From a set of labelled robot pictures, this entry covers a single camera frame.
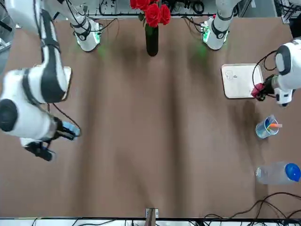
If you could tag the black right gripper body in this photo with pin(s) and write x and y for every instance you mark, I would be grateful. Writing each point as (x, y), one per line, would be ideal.
(57, 129)

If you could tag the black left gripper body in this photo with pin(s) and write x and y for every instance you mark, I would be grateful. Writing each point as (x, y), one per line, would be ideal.
(268, 88)

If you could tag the blue foam block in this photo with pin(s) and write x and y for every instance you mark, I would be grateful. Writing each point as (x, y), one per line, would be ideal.
(71, 127)

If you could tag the red foam block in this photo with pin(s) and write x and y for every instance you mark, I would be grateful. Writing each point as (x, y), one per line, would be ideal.
(255, 90)

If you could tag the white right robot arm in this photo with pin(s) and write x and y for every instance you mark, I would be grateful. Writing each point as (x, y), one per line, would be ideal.
(35, 84)

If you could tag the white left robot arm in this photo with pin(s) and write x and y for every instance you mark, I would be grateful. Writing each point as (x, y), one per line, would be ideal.
(288, 70)

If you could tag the white tray with small print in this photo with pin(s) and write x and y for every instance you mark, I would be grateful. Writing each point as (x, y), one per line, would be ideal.
(237, 82)

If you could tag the orange pen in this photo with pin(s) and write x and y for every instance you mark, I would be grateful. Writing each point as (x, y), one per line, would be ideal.
(275, 126)

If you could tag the clear plastic cup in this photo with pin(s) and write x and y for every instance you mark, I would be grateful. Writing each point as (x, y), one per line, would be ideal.
(263, 130)

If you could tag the white tray with bear print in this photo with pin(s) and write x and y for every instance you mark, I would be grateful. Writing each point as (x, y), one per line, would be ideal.
(68, 82)

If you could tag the clear bottle with blue cap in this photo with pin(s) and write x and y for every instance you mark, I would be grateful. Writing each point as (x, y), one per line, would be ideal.
(272, 173)

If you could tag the green circuit board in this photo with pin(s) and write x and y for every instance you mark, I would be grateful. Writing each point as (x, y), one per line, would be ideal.
(204, 27)

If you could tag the black vase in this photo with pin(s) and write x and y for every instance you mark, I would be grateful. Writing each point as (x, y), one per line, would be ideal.
(152, 42)

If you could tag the red rose bouquet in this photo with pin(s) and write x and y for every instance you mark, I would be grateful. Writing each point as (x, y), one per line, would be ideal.
(154, 14)

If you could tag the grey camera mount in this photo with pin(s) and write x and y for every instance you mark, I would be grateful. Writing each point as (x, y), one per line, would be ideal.
(151, 215)

